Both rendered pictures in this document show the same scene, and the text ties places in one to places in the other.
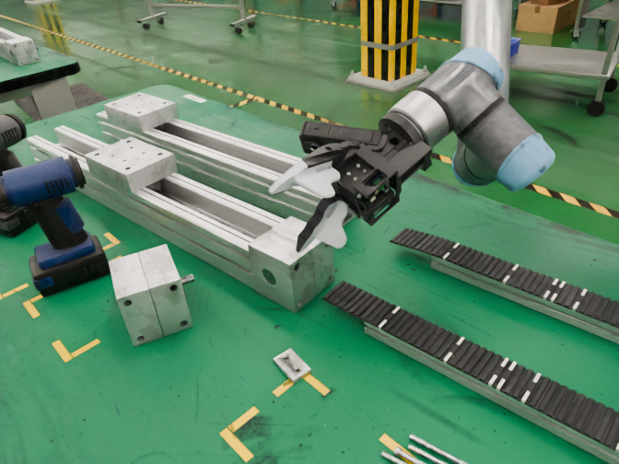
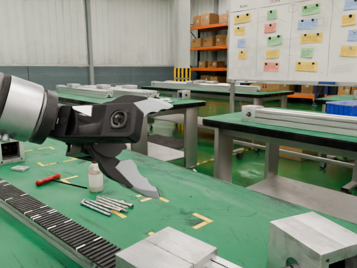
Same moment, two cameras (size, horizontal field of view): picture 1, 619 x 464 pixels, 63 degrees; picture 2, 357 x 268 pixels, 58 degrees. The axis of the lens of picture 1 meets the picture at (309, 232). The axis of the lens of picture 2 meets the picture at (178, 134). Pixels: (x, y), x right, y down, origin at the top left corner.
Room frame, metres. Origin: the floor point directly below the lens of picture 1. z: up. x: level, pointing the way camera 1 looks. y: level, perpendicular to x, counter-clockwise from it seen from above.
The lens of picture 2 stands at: (1.03, 0.03, 1.11)
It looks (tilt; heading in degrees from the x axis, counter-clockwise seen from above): 12 degrees down; 178
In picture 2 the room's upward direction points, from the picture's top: straight up
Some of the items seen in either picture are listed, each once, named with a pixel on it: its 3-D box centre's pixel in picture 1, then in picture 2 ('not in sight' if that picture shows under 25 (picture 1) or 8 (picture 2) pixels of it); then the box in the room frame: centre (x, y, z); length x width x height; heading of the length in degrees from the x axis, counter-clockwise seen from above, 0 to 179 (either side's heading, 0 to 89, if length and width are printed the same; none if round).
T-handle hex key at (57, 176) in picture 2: not in sight; (66, 183); (0.16, -0.26, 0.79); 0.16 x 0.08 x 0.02; 60
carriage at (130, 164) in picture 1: (132, 168); not in sight; (0.96, 0.35, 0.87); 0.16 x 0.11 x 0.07; 46
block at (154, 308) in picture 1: (158, 291); (307, 261); (0.61, 0.24, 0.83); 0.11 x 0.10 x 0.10; 112
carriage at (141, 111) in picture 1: (142, 116); not in sight; (1.27, 0.40, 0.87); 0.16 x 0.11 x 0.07; 46
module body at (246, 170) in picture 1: (207, 156); not in sight; (1.10, 0.22, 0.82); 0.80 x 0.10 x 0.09; 46
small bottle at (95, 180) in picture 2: not in sight; (95, 169); (0.20, -0.16, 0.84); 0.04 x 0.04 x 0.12
